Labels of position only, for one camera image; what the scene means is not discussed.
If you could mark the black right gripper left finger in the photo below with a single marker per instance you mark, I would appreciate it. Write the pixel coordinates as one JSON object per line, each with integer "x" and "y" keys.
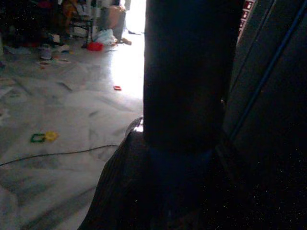
{"x": 120, "y": 182}

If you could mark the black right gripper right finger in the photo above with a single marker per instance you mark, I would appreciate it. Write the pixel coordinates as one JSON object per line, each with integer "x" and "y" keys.
{"x": 242, "y": 191}

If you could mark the yellow toy piece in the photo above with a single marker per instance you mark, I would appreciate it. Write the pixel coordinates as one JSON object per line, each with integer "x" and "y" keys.
{"x": 51, "y": 135}

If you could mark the green square toy piece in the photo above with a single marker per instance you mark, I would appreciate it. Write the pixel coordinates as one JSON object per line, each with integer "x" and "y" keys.
{"x": 37, "y": 138}

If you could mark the small red toy piece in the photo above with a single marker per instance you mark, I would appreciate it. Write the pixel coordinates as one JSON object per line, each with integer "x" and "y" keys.
{"x": 117, "y": 88}

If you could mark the dark wooden door panel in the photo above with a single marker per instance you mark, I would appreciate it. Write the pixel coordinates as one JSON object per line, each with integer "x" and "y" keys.
{"x": 271, "y": 83}

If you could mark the red plastic bowl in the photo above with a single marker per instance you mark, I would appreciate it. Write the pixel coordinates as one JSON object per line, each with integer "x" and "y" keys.
{"x": 95, "y": 46}

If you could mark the white plastic bag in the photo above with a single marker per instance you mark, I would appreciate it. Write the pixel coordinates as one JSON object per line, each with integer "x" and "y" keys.
{"x": 105, "y": 36}

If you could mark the white shoe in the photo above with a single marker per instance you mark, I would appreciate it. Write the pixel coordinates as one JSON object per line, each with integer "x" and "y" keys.
{"x": 45, "y": 51}

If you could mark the red patterned shelf item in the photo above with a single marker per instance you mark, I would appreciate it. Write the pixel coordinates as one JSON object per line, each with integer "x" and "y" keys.
{"x": 245, "y": 14}

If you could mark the black metal frame chair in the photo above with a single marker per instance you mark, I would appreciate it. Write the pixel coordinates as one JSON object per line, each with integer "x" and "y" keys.
{"x": 82, "y": 24}

